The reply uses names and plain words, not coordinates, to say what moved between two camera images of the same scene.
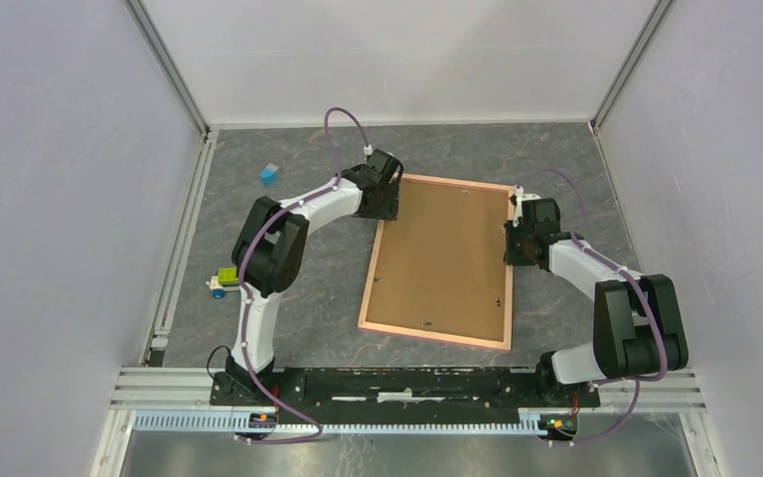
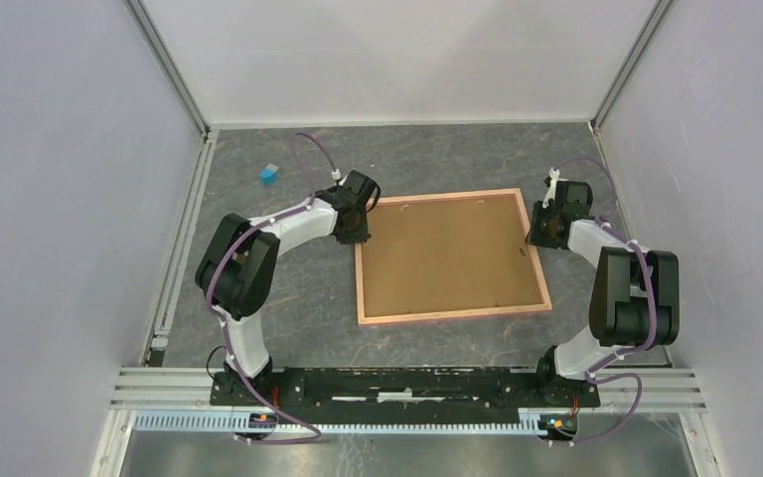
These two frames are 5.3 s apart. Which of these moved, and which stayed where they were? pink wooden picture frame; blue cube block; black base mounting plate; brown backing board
Moved: pink wooden picture frame; brown backing board
Stayed: blue cube block; black base mounting plate
